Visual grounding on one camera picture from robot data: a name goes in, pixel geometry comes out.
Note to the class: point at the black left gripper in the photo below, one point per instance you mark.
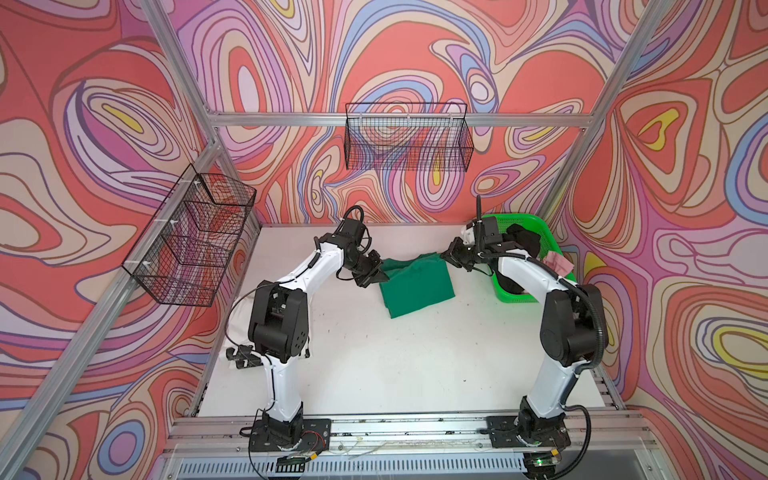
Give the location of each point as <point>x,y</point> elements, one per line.
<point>378,270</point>

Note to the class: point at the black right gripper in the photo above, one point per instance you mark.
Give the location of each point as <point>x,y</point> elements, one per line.
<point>453,254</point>

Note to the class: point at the green t shirt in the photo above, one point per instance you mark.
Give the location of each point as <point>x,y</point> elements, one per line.
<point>415,284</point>

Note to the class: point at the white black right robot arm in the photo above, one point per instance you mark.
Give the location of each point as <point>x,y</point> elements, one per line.
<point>572,330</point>

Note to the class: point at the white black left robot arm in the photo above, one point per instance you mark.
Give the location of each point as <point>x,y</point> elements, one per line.
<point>282,423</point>

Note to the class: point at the black t shirt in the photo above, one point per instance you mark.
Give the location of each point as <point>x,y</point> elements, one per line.
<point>528,240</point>

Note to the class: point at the pink t shirt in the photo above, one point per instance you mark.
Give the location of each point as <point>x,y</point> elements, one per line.
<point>558,263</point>

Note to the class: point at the black wire basket back wall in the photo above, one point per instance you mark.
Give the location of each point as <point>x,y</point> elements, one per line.
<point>407,136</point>

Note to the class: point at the black wire basket wall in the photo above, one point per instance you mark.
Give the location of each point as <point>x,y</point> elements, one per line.
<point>407,136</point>
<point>183,253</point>

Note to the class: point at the black wire basket left wall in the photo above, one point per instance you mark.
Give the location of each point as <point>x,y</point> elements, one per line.
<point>183,253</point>

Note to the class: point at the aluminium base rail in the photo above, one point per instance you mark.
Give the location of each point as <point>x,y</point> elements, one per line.
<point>413,446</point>

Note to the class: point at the aluminium frame profile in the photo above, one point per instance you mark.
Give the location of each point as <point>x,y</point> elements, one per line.
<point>95,130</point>

